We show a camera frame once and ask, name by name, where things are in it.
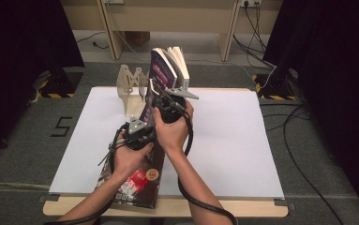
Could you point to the black stand base striped tape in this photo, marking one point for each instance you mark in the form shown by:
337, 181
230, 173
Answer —
277, 87
61, 84

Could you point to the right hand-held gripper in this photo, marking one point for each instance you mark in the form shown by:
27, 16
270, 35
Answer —
171, 109

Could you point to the expandable wooden book rack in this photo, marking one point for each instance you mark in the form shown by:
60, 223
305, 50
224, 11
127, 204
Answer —
133, 106

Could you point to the beige wooden desk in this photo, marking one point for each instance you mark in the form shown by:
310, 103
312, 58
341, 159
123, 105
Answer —
167, 18

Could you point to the person's left hand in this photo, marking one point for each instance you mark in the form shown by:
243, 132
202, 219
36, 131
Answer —
128, 162

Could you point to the white wall socket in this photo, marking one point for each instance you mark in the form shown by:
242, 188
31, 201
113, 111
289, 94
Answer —
251, 3

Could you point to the purple paperback book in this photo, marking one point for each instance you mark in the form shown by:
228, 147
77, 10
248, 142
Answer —
161, 70

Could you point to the black curtain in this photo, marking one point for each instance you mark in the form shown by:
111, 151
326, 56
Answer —
11, 62
339, 62

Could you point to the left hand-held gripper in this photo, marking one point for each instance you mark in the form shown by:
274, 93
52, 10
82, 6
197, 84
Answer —
136, 137

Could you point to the white board sheet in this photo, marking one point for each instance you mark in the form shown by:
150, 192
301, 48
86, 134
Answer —
230, 150

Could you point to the dark glossy magazine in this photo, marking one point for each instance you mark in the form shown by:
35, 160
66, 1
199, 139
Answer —
142, 187

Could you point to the person's right hand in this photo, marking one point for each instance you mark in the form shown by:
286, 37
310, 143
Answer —
174, 137

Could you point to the thick white picture-print book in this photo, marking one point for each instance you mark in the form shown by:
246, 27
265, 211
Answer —
182, 68

